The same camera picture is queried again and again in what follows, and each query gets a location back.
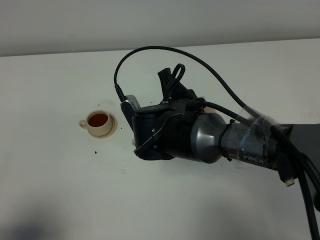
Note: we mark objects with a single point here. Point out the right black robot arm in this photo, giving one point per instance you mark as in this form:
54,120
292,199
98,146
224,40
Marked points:
293,150

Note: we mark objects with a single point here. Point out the left beige cup saucer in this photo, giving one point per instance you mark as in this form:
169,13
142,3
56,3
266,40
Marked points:
113,127

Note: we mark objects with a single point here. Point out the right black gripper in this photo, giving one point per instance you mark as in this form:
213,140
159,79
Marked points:
164,131

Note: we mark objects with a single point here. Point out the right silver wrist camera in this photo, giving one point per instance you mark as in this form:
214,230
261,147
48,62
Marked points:
129,107

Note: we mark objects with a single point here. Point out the beige ceramic teapot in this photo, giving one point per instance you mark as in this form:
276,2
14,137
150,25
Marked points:
207,109

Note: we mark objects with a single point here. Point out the left beige teacup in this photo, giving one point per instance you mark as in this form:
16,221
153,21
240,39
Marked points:
100,125

